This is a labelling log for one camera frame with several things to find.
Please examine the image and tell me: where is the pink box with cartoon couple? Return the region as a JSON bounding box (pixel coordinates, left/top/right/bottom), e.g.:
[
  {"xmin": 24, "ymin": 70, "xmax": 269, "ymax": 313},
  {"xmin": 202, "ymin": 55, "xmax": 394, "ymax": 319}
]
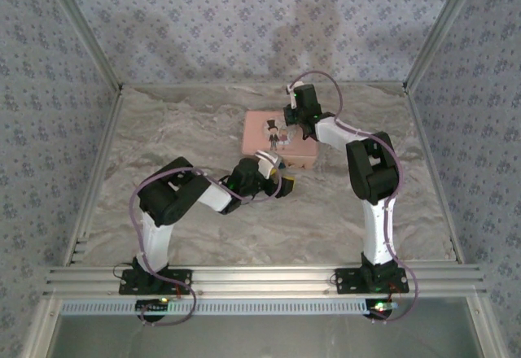
[{"xmin": 239, "ymin": 109, "xmax": 319, "ymax": 171}]

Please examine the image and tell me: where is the black controller board with LED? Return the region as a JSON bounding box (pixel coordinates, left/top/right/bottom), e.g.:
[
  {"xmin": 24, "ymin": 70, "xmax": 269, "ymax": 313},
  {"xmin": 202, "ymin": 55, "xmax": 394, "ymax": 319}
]
[
  {"xmin": 365, "ymin": 299, "xmax": 399, "ymax": 321},
  {"xmin": 136, "ymin": 299, "xmax": 171, "ymax": 319}
]

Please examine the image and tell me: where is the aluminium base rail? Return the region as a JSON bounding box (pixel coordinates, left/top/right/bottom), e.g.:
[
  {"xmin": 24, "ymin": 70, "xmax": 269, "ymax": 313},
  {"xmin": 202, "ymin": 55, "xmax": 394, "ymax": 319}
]
[{"xmin": 42, "ymin": 264, "xmax": 488, "ymax": 296}]

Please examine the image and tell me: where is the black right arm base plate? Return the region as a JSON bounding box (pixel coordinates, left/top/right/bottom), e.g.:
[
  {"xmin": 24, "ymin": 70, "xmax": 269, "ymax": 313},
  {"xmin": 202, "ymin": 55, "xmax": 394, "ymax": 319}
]
[{"xmin": 334, "ymin": 267, "xmax": 410, "ymax": 296}]

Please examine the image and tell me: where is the slotted grey cable duct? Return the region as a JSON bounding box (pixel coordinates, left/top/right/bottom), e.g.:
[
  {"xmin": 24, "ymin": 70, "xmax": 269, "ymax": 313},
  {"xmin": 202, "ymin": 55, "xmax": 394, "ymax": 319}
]
[{"xmin": 60, "ymin": 299, "xmax": 392, "ymax": 317}]

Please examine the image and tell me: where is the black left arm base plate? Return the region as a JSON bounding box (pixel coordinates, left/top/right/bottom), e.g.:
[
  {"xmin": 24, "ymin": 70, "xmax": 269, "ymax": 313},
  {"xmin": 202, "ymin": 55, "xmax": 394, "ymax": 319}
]
[{"xmin": 119, "ymin": 267, "xmax": 193, "ymax": 296}]

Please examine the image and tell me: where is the aluminium table side rail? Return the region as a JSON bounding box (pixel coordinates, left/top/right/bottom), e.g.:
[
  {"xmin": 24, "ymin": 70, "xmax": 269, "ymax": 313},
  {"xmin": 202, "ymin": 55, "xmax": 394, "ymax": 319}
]
[
  {"xmin": 405, "ymin": 85, "xmax": 467, "ymax": 264},
  {"xmin": 64, "ymin": 87, "xmax": 125, "ymax": 265}
]

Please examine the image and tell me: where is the aluminium frame post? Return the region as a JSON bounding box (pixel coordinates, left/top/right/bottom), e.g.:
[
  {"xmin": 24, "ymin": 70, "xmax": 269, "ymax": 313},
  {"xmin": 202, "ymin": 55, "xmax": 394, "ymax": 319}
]
[
  {"xmin": 42, "ymin": 0, "xmax": 124, "ymax": 93},
  {"xmin": 402, "ymin": 0, "xmax": 486, "ymax": 93}
]

